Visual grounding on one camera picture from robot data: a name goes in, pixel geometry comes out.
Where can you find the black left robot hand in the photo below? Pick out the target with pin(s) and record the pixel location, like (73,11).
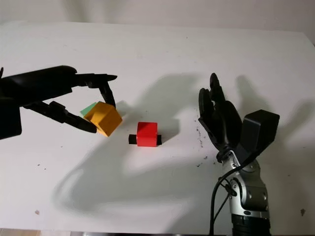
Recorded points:
(37,83)

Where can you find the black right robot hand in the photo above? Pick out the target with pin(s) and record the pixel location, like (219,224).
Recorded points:
(224,123)

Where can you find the green block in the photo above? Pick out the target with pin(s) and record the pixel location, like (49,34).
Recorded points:
(87,110)

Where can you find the yellow block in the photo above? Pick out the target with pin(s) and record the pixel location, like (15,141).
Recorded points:
(105,119)

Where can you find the red block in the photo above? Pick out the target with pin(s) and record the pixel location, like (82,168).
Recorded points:
(147,135)

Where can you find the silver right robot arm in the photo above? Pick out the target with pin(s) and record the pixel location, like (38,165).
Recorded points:
(251,194)

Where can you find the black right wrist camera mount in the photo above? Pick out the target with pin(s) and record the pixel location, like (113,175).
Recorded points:
(261,132)

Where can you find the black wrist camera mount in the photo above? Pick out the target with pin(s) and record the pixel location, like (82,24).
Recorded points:
(261,132)
(9,120)

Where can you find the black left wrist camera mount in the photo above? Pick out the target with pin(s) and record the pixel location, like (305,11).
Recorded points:
(9,120)

